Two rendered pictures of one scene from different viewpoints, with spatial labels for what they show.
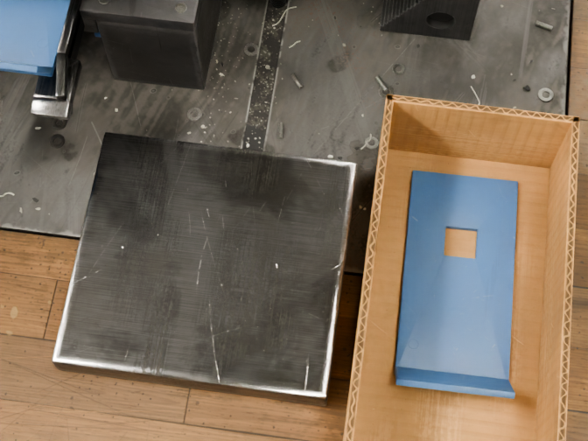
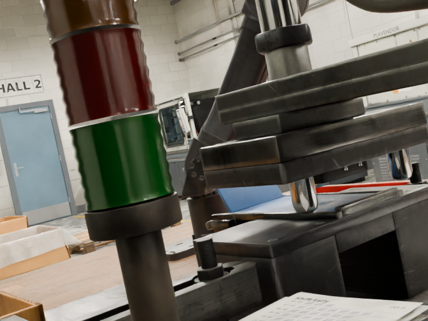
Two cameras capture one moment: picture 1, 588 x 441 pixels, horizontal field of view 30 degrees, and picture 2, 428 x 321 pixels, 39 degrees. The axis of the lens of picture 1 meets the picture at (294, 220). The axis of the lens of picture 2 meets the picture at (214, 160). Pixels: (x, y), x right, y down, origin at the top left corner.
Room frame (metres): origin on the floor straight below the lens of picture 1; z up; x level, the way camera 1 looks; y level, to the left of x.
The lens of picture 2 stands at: (0.77, -0.27, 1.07)
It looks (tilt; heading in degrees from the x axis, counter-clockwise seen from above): 3 degrees down; 136
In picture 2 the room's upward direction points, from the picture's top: 12 degrees counter-clockwise
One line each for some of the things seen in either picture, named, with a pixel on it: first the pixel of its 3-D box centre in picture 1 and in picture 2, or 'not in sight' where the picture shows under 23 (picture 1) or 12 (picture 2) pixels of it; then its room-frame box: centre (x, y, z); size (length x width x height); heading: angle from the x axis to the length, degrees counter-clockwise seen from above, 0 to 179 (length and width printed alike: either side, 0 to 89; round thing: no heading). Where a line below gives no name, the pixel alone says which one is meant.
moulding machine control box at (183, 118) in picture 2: not in sight; (185, 120); (-6.24, 6.11, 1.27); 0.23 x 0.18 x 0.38; 78
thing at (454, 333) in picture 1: (460, 277); not in sight; (0.24, -0.10, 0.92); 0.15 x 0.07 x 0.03; 172
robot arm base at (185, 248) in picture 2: not in sight; (210, 216); (0.08, 0.37, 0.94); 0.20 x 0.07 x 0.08; 81
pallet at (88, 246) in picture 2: not in sight; (117, 234); (-5.32, 3.84, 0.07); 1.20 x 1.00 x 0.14; 80
